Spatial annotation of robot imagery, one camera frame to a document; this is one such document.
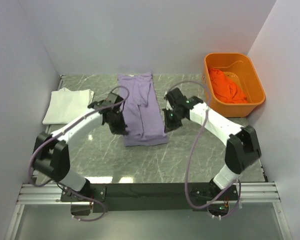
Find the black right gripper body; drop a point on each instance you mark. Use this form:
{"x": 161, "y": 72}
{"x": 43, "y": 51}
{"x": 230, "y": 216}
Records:
{"x": 172, "y": 120}

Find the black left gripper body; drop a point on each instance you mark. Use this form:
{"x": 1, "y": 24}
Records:
{"x": 118, "y": 124}

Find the purple t shirt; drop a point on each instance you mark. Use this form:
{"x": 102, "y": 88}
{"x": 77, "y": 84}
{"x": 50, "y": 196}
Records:
{"x": 141, "y": 112}

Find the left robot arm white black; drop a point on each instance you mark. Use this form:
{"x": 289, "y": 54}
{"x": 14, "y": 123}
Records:
{"x": 51, "y": 153}

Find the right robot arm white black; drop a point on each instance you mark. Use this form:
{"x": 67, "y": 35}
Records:
{"x": 242, "y": 148}

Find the orange t shirt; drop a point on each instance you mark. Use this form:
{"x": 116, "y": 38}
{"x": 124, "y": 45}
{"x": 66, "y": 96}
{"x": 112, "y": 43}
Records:
{"x": 225, "y": 89}

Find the folded white t shirt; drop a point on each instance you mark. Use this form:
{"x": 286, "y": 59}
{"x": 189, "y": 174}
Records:
{"x": 65, "y": 105}

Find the orange plastic bin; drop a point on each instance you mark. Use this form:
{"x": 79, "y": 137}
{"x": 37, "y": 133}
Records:
{"x": 239, "y": 68}

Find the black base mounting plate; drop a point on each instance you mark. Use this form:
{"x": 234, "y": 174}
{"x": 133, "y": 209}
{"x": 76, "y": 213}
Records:
{"x": 151, "y": 196}

